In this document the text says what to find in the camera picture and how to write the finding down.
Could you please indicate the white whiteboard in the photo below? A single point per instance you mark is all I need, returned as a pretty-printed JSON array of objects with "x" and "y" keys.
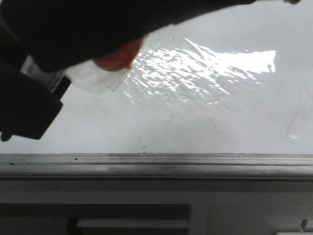
[{"x": 239, "y": 80}]

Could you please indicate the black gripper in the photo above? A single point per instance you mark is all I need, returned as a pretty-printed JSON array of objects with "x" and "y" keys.
[{"x": 27, "y": 109}]

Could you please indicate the red magnet taped to marker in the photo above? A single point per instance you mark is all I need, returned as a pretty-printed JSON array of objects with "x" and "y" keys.
[{"x": 121, "y": 58}]

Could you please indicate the white whiteboard marker black tip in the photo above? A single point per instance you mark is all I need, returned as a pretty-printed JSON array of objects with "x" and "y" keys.
[{"x": 80, "y": 76}]

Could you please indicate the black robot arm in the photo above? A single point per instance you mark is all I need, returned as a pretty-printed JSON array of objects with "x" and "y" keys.
[{"x": 40, "y": 39}]

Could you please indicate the aluminium whiteboard tray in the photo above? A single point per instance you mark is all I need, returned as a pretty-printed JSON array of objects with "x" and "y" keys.
[{"x": 159, "y": 165}]

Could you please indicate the white object bottom right corner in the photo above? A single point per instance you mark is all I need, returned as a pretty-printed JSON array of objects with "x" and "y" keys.
[{"x": 305, "y": 228}]

